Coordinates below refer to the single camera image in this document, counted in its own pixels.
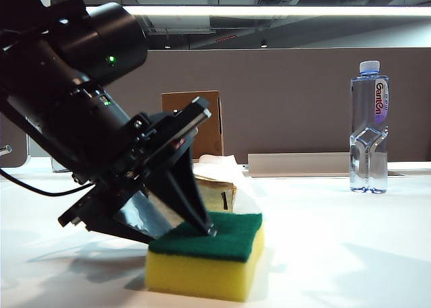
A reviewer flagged yellow sponge with green scourer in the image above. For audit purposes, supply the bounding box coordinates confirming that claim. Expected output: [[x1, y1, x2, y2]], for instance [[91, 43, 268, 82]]
[[144, 212, 266, 303]]

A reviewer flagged wide brown desk partition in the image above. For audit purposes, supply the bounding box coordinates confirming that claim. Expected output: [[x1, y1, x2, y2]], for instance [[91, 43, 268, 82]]
[[146, 48, 431, 164]]

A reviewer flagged brown cardboard box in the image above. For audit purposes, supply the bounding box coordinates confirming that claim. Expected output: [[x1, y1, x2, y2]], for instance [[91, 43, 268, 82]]
[[161, 90, 225, 157]]

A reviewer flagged clear plastic water bottle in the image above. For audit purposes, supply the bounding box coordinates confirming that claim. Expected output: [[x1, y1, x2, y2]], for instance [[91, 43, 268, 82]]
[[349, 60, 391, 195]]

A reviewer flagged narrow brown desk partition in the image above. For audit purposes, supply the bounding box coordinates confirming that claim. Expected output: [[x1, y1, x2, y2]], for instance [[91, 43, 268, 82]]
[[0, 114, 28, 169]]

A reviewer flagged beige desk cable tray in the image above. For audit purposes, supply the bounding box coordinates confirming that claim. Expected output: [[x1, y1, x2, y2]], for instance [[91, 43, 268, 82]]
[[248, 152, 388, 178]]

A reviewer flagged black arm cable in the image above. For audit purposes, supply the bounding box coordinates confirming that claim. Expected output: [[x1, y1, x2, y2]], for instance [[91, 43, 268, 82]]
[[0, 168, 94, 197]]

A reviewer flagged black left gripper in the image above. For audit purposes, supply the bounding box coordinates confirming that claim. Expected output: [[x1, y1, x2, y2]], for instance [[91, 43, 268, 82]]
[[57, 97, 219, 245]]

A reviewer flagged long ceiling light strip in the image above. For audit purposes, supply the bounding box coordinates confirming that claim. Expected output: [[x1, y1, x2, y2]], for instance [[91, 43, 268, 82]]
[[123, 5, 431, 18]]

